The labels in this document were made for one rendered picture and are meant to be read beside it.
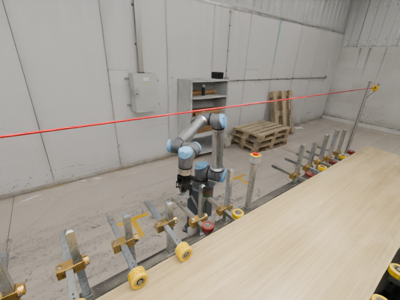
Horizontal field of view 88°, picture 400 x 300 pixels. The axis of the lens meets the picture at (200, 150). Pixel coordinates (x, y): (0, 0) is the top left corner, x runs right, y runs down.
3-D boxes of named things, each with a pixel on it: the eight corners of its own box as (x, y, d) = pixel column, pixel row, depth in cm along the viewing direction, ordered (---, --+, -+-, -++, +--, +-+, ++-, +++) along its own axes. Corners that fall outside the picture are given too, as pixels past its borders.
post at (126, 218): (130, 275, 127) (121, 213, 108) (136, 272, 129) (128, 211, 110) (132, 280, 124) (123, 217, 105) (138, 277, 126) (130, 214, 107)
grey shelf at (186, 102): (178, 154, 443) (177, 78, 382) (211, 146, 493) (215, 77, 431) (189, 162, 411) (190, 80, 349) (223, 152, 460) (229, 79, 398)
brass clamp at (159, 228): (153, 228, 127) (153, 221, 125) (173, 219, 134) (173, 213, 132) (158, 234, 122) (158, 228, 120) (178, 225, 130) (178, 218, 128)
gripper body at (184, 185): (175, 188, 138) (175, 172, 133) (186, 184, 143) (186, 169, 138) (181, 194, 132) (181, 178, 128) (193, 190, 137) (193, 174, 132)
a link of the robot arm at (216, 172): (212, 174, 230) (212, 109, 190) (227, 177, 224) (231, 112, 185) (207, 182, 218) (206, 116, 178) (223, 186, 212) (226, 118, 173)
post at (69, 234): (84, 296, 111) (63, 228, 92) (91, 292, 113) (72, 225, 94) (85, 302, 109) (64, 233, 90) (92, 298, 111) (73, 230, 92)
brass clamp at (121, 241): (111, 247, 113) (110, 240, 111) (136, 236, 120) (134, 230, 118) (115, 255, 108) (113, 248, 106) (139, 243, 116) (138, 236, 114)
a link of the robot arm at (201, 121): (200, 109, 193) (163, 140, 138) (213, 111, 189) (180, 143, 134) (200, 121, 199) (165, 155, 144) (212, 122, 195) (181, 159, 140)
